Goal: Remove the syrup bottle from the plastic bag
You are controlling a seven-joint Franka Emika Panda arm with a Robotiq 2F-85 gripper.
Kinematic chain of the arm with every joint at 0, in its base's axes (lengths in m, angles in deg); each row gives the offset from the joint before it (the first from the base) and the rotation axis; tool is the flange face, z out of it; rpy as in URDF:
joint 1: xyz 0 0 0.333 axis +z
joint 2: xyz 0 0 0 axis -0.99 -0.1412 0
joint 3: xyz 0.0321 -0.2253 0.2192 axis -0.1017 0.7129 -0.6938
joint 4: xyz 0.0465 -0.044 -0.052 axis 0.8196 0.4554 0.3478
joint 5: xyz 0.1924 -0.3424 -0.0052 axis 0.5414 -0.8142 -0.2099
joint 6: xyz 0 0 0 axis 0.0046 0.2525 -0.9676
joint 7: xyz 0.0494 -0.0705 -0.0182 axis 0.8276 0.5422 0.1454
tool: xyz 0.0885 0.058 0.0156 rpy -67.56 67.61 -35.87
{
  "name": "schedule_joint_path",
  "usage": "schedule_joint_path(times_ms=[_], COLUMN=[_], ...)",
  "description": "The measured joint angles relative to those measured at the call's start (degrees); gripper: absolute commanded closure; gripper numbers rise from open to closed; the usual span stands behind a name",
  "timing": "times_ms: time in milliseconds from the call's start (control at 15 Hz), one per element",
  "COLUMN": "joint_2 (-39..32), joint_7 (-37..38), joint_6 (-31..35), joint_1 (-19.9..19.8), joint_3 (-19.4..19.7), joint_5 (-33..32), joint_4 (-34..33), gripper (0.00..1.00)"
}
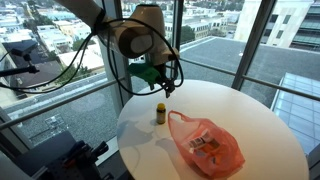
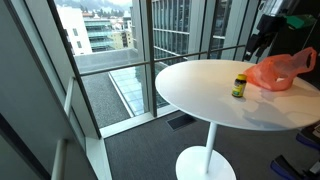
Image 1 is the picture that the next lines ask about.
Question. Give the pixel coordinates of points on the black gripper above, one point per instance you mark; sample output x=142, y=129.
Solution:
x=163, y=75

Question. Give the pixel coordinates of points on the syrup bottle with yellow cap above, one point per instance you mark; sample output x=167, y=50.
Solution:
x=161, y=115

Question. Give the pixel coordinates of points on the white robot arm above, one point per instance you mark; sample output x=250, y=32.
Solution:
x=140, y=36

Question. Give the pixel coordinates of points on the orange plastic bag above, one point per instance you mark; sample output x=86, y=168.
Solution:
x=223, y=146

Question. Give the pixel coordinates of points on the white tube with red label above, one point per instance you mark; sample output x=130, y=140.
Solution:
x=198, y=141

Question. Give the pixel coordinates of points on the metal window railing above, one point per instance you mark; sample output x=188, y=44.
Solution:
x=66, y=100
x=283, y=88

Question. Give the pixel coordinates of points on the black equipment block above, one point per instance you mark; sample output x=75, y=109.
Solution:
x=53, y=156

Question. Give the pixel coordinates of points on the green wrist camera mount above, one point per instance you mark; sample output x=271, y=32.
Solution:
x=143, y=72

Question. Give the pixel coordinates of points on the wide grey window post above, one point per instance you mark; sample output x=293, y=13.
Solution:
x=116, y=80

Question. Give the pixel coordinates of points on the thin grey window post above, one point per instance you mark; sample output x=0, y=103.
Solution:
x=178, y=20

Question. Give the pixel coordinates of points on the wide slanted window post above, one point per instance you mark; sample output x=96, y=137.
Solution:
x=255, y=40

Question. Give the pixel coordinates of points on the black camera on stand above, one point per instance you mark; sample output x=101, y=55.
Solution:
x=20, y=46

